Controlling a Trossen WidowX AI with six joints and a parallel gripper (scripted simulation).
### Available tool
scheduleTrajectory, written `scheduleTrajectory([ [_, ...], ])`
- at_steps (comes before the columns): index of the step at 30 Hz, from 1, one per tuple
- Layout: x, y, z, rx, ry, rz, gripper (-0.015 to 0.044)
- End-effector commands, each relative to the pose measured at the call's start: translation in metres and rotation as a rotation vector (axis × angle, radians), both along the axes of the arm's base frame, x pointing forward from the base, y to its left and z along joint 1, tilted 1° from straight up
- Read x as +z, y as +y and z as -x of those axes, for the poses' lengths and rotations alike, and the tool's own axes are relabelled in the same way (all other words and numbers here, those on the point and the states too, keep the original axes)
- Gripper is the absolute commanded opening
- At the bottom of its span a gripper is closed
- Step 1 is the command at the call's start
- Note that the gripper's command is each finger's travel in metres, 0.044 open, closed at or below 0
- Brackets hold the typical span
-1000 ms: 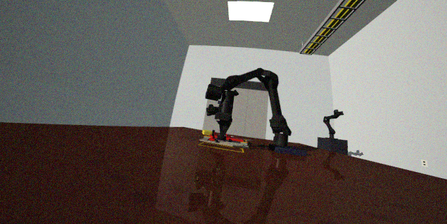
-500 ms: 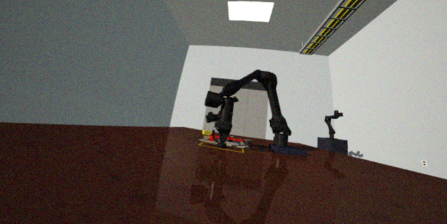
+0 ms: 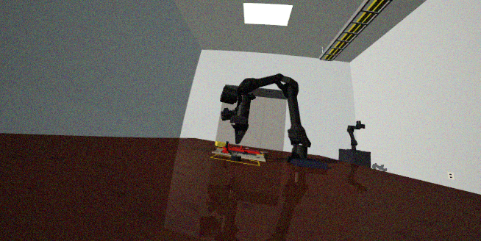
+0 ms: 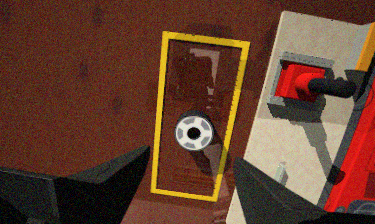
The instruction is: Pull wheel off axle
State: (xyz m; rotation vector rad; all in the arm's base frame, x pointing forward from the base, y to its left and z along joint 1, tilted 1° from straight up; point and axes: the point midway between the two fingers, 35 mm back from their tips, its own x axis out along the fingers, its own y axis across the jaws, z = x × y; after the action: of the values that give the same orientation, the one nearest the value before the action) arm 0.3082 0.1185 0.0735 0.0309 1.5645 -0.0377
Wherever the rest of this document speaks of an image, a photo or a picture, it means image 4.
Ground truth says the black wheel with grey hub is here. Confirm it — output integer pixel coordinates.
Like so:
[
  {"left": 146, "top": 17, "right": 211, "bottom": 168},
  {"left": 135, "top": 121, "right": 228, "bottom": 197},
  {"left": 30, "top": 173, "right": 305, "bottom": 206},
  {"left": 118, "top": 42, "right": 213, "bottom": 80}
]
[{"left": 174, "top": 110, "right": 214, "bottom": 152}]

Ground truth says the yellow rectangular outline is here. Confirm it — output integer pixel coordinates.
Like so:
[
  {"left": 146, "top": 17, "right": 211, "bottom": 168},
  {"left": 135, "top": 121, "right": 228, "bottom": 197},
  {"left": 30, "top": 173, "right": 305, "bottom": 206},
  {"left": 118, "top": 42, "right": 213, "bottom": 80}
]
[{"left": 151, "top": 31, "right": 250, "bottom": 202}]

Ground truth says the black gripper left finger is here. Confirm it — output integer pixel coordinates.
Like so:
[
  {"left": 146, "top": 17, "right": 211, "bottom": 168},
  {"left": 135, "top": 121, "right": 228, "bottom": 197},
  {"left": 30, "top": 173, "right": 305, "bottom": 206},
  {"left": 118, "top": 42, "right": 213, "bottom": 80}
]
[{"left": 0, "top": 145, "right": 150, "bottom": 224}]

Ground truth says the beige flat slab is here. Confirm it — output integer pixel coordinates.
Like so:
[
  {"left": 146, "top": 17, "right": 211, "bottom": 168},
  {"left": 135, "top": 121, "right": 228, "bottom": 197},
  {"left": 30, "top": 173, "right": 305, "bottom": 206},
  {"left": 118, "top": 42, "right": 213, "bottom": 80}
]
[{"left": 243, "top": 11, "right": 375, "bottom": 205}]

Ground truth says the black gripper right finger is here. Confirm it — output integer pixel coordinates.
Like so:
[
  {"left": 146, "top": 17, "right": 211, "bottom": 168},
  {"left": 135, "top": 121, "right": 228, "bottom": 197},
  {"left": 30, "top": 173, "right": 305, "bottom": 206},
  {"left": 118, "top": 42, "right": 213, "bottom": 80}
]
[{"left": 233, "top": 157, "right": 375, "bottom": 224}]

